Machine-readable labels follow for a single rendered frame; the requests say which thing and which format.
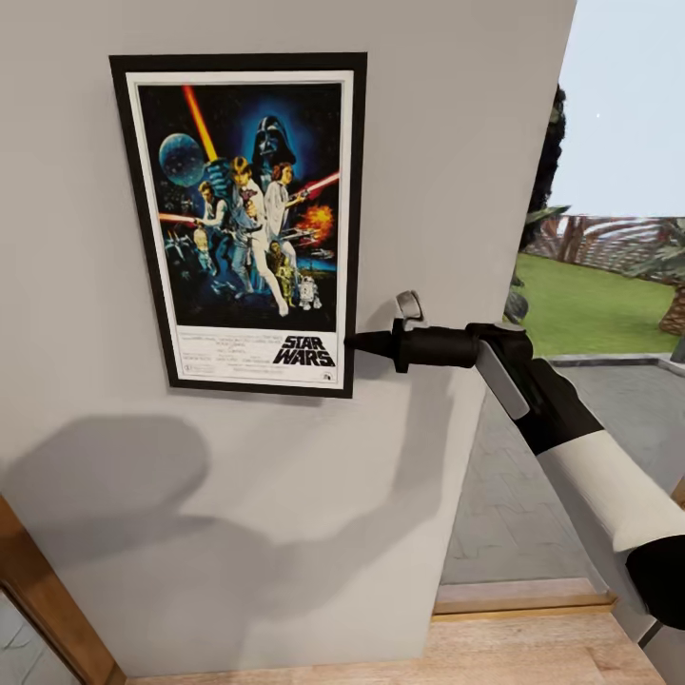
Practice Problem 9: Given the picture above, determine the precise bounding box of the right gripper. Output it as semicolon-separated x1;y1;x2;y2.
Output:
343;318;451;373

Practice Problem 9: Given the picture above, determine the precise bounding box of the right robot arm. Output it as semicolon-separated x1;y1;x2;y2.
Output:
343;290;685;648

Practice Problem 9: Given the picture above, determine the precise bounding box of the poster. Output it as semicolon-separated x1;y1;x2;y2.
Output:
108;52;368;399

